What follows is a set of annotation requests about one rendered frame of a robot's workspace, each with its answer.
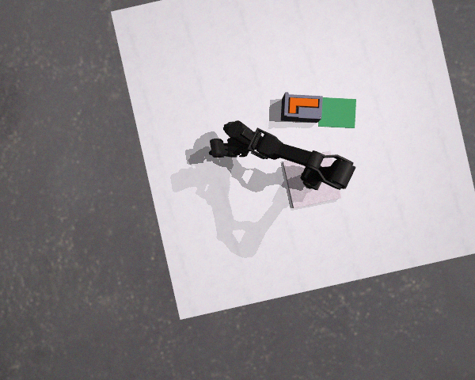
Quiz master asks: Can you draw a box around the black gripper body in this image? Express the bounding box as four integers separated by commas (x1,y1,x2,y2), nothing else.
210,139,249,158

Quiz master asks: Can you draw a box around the orange l-shaped part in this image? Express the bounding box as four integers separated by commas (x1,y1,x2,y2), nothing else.
288,97,318,114

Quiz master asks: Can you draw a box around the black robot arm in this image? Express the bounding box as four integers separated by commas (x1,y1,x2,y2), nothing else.
223,120,356,190

